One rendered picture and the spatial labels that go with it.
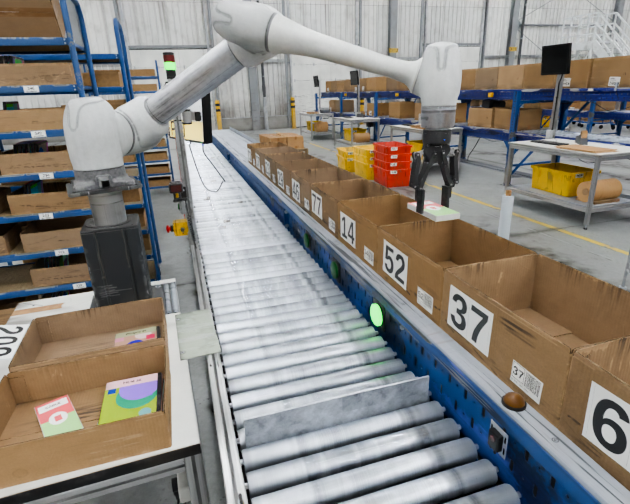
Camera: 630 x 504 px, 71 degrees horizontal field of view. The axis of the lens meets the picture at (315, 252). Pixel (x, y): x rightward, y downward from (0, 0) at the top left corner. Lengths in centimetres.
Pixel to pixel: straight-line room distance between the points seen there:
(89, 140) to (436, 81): 104
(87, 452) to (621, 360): 106
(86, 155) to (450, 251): 125
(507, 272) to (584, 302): 19
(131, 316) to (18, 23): 161
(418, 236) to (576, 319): 56
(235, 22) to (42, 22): 147
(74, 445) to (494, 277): 105
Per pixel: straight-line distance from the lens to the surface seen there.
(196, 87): 158
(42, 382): 136
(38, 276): 277
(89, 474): 113
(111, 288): 167
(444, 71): 122
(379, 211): 190
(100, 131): 156
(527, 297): 136
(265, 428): 107
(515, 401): 97
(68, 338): 164
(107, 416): 117
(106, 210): 162
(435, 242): 160
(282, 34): 130
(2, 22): 270
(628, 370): 102
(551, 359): 93
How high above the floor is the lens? 148
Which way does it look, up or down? 20 degrees down
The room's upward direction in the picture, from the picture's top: 2 degrees counter-clockwise
